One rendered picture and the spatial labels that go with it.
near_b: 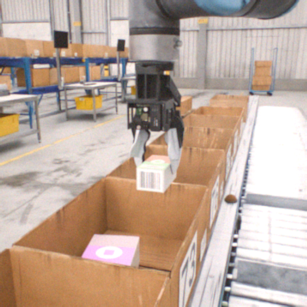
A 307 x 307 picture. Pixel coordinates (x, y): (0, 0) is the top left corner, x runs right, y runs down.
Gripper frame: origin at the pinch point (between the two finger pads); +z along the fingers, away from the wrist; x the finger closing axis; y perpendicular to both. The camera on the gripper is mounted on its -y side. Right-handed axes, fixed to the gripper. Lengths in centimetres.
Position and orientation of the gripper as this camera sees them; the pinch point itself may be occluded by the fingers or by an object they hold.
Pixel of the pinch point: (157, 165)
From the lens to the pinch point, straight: 70.8
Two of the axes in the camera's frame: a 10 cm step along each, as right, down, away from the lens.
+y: -2.9, 2.6, -9.2
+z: 0.0, 9.6, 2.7
